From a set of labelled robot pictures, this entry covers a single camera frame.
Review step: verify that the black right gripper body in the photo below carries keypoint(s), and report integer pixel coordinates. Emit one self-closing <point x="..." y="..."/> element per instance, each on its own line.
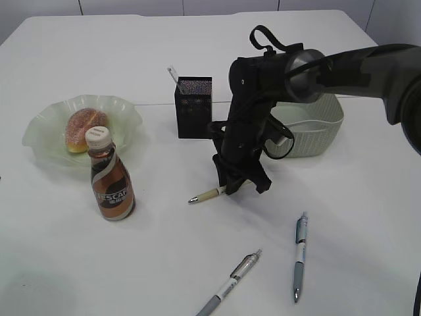
<point x="239" y="140"/>

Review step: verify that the brown Nescafe coffee bottle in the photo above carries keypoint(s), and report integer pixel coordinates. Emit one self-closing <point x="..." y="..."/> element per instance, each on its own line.
<point x="110" y="180"/>

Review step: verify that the clear plastic ruler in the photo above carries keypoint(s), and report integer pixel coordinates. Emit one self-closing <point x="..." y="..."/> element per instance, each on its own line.
<point x="171" y="70"/>

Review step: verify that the sugared bread roll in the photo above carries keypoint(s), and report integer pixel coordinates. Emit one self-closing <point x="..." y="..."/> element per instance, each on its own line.
<point x="78" y="124"/>

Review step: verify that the translucent green wavy plate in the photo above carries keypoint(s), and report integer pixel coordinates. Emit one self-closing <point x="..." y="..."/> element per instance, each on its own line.
<point x="45" y="133"/>

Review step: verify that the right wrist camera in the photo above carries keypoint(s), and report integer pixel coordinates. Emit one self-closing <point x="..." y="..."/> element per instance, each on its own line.
<point x="279" y="136"/>

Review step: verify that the pale green plastic basket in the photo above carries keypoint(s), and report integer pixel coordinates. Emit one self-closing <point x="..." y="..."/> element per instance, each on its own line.
<point x="314" y="125"/>

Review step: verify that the grey clear gel pen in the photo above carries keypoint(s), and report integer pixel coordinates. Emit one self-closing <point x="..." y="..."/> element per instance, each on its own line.
<point x="248" y="262"/>

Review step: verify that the beige retractable pen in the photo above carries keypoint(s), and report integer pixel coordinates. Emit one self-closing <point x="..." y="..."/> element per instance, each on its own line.
<point x="215" y="192"/>

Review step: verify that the blue white gel pen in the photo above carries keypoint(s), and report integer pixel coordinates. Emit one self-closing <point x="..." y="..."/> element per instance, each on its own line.
<point x="299" y="266"/>

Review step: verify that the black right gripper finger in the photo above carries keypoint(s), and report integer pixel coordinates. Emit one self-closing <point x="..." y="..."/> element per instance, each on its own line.
<point x="259" y="177"/>
<point x="231" y="180"/>

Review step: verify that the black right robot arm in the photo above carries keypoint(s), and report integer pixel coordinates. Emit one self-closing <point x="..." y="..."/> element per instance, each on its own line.
<point x="387" y="72"/>

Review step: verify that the black mesh pen holder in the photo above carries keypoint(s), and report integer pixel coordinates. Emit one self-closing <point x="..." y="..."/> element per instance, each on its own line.
<point x="193" y="102"/>

